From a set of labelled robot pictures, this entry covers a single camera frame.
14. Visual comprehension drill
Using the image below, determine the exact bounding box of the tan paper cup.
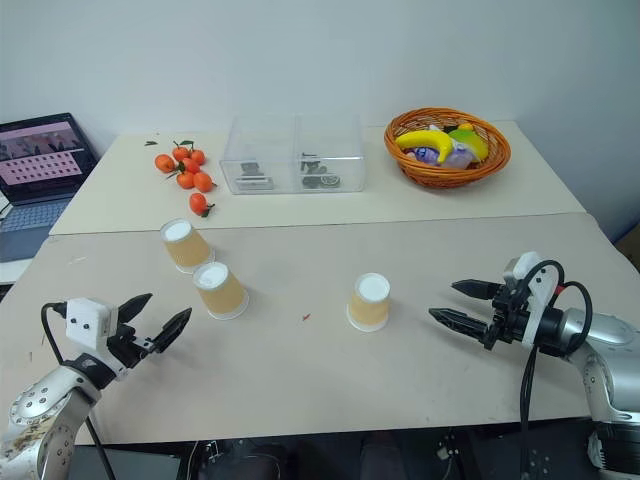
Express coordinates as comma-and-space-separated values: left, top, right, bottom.
345, 272, 392, 334
159, 217, 217, 276
191, 260, 250, 322

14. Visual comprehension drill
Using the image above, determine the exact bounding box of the orange wicker basket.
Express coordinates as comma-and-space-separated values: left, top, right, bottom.
383, 106, 513, 190

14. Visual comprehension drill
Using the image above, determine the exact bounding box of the purple white snack packet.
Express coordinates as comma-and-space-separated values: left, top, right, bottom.
408, 144, 475, 170

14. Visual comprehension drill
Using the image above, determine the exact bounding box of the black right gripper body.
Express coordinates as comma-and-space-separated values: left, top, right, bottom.
481, 279, 533, 350

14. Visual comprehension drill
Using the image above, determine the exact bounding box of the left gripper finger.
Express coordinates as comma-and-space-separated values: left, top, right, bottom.
117, 292, 154, 329
150, 306, 194, 355

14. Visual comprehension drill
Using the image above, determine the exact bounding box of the open laptop computer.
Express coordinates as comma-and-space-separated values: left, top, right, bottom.
0, 111, 100, 264

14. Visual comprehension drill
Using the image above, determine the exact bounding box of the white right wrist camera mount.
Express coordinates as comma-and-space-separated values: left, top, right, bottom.
501, 251, 567, 347

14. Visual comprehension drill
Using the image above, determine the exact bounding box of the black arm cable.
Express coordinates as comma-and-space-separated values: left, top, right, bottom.
518, 280, 595, 480
40, 302, 118, 480

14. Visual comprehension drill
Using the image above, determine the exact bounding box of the clear plastic storage box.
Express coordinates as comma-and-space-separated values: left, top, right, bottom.
219, 113, 367, 197

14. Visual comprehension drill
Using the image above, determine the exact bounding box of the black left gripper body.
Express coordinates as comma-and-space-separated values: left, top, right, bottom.
106, 322, 157, 374

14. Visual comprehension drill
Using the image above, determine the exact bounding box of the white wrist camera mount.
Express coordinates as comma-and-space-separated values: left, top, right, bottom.
63, 297, 126, 375
501, 251, 567, 347

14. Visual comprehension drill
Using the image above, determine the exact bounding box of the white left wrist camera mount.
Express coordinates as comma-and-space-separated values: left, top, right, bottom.
63, 297, 126, 375

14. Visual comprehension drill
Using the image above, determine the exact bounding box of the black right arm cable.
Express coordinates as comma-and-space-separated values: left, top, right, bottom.
518, 280, 595, 480

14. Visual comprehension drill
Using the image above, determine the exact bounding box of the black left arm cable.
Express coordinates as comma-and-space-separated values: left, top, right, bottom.
40, 302, 118, 480

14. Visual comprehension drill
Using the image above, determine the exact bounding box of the black part in clear box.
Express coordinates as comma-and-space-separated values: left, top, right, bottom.
233, 160, 276, 194
298, 151, 345, 192

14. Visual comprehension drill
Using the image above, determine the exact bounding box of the yellow toy banana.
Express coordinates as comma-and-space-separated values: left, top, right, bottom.
395, 130, 454, 167

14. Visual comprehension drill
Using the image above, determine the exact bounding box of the yellow green toy fruit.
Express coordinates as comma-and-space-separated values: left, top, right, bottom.
446, 122, 490, 162

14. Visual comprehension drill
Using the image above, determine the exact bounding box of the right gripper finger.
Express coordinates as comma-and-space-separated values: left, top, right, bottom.
428, 306, 489, 340
450, 279, 501, 301

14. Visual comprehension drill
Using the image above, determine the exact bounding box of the dark rounded shape under table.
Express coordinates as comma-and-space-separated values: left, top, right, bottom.
193, 438, 297, 480

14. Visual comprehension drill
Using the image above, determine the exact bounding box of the short black wrist cable loop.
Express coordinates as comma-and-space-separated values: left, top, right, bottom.
522, 258, 567, 301

